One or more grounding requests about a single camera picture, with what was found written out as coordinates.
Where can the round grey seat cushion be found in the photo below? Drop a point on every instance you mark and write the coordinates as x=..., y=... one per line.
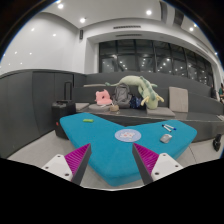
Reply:
x=99, y=108

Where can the grey computer mouse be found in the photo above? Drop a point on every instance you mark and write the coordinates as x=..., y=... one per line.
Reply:
x=165, y=138

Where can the blue-capped white marker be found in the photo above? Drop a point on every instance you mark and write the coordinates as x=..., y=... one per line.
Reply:
x=170, y=127

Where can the dark-capped white marker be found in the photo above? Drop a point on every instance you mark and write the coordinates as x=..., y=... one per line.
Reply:
x=166, y=128

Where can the green highlighter marker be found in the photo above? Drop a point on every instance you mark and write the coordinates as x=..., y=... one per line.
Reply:
x=88, y=120

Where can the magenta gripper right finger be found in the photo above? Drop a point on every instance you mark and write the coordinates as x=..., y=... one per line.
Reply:
x=145, y=160

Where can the pink plush cushion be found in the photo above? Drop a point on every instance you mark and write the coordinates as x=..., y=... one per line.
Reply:
x=103, y=98

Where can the black rolling suitcase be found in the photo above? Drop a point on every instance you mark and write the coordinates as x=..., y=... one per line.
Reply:
x=62, y=108

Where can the black bag on floor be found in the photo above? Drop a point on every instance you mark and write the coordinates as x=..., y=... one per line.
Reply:
x=217, y=142

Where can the dark blue bag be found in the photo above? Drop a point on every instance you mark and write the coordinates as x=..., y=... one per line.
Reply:
x=135, y=103

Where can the seated person in background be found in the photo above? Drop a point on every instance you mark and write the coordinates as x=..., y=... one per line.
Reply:
x=221, y=93

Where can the grey flat seat cushion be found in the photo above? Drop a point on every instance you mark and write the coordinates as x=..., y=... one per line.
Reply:
x=160, y=111

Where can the black wall speaker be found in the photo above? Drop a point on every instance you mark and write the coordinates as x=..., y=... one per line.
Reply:
x=81, y=35

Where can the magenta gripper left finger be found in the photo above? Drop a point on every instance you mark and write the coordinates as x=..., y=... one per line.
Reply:
x=77, y=161

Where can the grey backpack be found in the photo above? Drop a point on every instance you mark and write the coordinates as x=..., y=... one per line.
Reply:
x=122, y=96

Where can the green plush dragon toy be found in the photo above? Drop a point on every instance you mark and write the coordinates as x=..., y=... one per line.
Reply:
x=145, y=89

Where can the round white mouse pad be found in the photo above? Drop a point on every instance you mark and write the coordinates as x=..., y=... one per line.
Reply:
x=128, y=135

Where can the grey seat cushion left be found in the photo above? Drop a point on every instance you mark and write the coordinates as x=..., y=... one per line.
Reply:
x=81, y=106

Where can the grey square back cushion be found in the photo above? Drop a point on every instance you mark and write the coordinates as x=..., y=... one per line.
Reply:
x=178, y=99

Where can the teal boomerang-shaped table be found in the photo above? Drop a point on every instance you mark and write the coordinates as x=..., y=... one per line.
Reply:
x=112, y=159

